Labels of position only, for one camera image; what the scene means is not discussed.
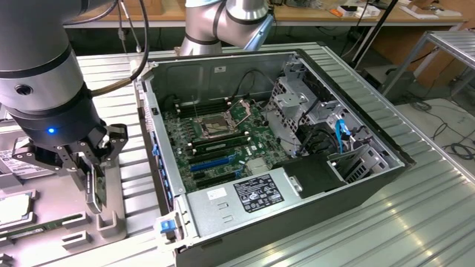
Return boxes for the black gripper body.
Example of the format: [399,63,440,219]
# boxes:
[5,91,110,165]

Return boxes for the green graphics card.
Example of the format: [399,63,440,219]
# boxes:
[84,162,109,215]

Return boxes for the silver hard disk drive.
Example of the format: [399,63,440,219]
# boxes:
[0,118,56,181]

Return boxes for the blue card retainer strip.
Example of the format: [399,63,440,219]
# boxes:
[149,132,175,201]

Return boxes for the grey parts rack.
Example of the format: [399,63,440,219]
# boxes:
[0,158,129,267]

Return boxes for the silver CPU chip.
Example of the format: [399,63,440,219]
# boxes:
[0,194,36,225]

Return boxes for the black expansion slot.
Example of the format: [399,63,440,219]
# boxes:
[192,170,239,182]
[195,176,241,190]
[187,151,240,166]

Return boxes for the thin locking lever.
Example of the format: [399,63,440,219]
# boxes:
[191,94,201,125]

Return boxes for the black RAM slot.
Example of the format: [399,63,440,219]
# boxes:
[188,130,249,147]
[176,105,233,118]
[173,97,232,112]

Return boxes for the CPU socket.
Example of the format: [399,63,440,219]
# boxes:
[199,115,239,140]

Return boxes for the dark RAM stick white label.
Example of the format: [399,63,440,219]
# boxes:
[192,136,249,156]

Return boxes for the green RAM stick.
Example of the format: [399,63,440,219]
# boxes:
[0,213,82,240]

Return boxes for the blue case latch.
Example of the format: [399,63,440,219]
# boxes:
[157,219,176,234]

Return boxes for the silver power supply unit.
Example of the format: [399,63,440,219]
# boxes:
[184,167,305,239]

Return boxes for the metal socket cover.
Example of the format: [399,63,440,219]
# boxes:
[224,98,255,130]

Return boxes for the silver chipset heatsink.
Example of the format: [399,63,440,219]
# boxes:
[244,159,269,172]

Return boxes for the green motherboard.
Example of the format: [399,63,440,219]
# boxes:
[159,97,293,194]

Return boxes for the silver disk bay cage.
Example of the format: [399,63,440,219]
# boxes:
[265,75,324,156]

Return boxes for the black plastic shroud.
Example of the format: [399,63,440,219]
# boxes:
[272,154,348,200]

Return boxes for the black open PC case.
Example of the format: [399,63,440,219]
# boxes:
[129,48,416,267]

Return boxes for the vented silver disk bay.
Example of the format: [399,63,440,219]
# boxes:
[325,143,405,186]

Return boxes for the dark grey box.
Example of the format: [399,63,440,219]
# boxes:
[361,65,416,92]

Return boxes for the black slanted pole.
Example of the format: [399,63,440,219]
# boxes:
[351,0,400,69]

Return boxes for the flat white box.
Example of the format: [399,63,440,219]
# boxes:
[348,7,381,19]

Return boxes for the large brown box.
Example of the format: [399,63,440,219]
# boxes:
[371,26,464,88]

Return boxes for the white flat carton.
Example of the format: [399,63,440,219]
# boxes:
[399,0,440,19]

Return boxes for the thick black camera cable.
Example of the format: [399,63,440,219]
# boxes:
[62,0,151,97]

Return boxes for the thin cable silver plug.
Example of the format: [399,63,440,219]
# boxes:
[117,0,143,54]

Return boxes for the black looped wire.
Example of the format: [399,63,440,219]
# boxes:
[232,69,277,102]

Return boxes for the wooden desk white frame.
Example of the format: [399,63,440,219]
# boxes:
[62,0,469,28]

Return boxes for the black wire bundle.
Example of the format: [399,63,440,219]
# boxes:
[296,123,337,156]

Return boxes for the blue wire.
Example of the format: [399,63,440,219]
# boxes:
[335,118,352,154]

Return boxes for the black loose cables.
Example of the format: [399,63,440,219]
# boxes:
[409,100,475,162]

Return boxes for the metal frame slatted table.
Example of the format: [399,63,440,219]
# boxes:
[380,29,475,98]

